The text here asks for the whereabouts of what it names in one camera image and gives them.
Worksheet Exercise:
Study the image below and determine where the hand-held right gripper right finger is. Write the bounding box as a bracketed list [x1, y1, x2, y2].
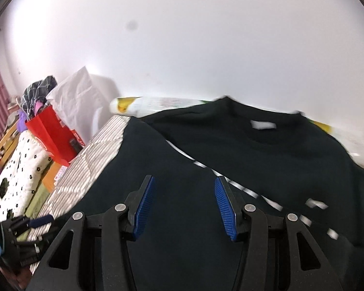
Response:
[214, 175, 345, 291]

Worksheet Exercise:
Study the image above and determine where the red paper bag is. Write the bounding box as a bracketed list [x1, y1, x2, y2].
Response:
[25, 105, 86, 167]

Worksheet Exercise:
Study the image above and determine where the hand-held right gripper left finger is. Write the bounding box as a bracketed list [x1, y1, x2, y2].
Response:
[26, 175, 157, 291]

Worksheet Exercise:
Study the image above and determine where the dark plaid cloth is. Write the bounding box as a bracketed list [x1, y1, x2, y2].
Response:
[21, 76, 59, 117]

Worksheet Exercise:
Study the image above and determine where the wooden chair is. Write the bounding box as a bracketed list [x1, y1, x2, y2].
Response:
[0, 123, 28, 170]

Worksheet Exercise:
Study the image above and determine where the white dotted cushion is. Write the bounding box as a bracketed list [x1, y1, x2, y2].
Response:
[0, 130, 53, 219]

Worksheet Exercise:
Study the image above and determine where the orange box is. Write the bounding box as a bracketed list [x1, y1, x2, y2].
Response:
[42, 161, 64, 193]

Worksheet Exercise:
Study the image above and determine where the black sweatshirt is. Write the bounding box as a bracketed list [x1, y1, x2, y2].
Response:
[53, 96, 364, 291]

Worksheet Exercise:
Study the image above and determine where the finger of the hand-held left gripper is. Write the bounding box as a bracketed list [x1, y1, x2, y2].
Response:
[18, 230, 53, 253]
[17, 214, 55, 228]

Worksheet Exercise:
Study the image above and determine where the grey striped bed cover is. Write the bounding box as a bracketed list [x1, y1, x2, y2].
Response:
[27, 115, 132, 276]

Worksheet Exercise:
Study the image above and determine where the white plastic bag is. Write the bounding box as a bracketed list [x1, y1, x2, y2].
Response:
[45, 66, 120, 146]

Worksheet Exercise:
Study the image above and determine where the green mat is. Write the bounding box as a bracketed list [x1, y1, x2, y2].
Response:
[17, 161, 55, 243]

